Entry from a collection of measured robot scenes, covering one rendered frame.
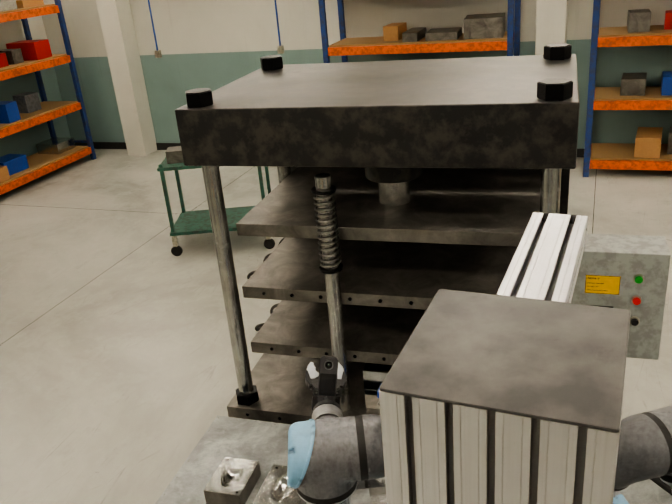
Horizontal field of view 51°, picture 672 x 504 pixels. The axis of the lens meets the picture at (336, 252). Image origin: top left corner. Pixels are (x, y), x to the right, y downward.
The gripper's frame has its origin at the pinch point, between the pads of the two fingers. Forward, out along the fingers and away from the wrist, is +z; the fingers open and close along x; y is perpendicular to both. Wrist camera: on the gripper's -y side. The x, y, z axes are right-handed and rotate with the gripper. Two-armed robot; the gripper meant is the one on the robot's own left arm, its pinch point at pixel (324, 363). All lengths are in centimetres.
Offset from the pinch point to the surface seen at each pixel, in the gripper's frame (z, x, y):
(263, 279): 90, -20, 19
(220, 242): 80, -36, 0
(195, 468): 42, -42, 72
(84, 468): 147, -117, 162
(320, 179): 68, 0, -30
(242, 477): 28, -24, 63
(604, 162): 528, 312, 85
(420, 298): 63, 37, 12
